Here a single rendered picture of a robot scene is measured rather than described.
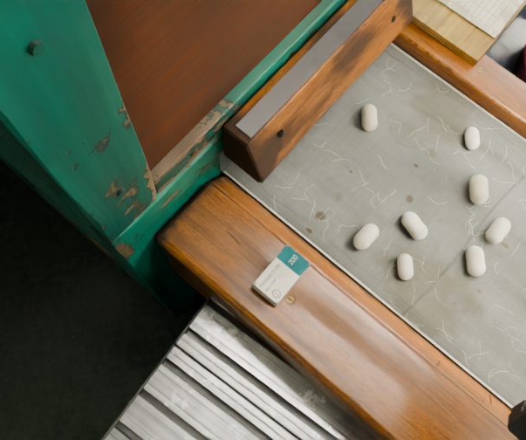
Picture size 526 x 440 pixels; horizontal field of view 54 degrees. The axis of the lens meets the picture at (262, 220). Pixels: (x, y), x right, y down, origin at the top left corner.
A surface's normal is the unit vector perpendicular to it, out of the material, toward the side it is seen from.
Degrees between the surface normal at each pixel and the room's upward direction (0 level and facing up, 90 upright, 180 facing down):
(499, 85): 0
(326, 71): 67
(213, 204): 0
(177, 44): 90
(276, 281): 0
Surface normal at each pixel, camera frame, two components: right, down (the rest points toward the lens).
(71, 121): 0.76, 0.63
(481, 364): 0.06, -0.29
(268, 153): 0.73, 0.44
